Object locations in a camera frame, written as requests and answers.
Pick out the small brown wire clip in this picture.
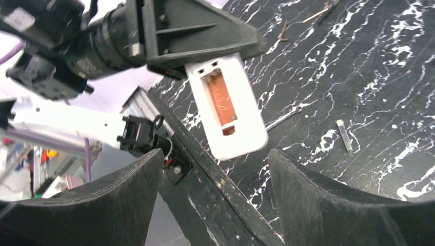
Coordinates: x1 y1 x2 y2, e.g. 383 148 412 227
278 20 289 42

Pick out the white remote control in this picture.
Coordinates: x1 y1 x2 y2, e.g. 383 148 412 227
185 53 268 161

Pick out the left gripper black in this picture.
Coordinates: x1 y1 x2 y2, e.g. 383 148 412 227
68 0 267 80

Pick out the orange battery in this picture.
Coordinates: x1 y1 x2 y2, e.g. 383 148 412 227
207 72 236 126

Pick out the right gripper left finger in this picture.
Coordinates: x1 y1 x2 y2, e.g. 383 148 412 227
1 149 164 245

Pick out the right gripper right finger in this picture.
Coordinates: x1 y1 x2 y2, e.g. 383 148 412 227
268 149 434 245

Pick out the aluminium frame rail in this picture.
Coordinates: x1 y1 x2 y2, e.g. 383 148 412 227
120 87 155 119

